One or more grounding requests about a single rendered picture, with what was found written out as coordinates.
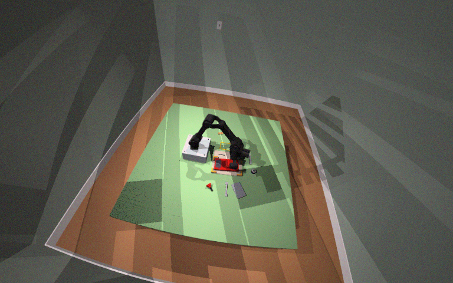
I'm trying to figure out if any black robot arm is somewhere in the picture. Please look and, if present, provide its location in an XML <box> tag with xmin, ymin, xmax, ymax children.
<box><xmin>188</xmin><ymin>114</ymin><xmax>250</xmax><ymax>161</ymax></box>

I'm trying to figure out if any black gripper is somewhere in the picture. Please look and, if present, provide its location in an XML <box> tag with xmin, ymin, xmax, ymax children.
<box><xmin>229</xmin><ymin>149</ymin><xmax>239</xmax><ymax>169</ymax></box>

